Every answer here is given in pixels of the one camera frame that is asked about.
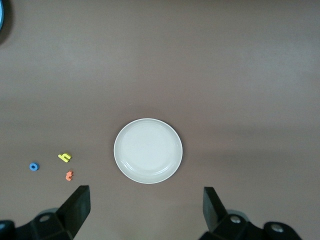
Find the beige round plate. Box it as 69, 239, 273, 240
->
113, 118, 184, 185

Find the brown paper table cover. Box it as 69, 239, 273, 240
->
0, 0, 320, 240

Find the yellow foam letter h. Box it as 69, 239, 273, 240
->
57, 152, 73, 164

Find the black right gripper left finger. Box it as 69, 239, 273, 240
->
14, 185, 91, 240

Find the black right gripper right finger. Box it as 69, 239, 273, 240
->
199, 186, 303, 240

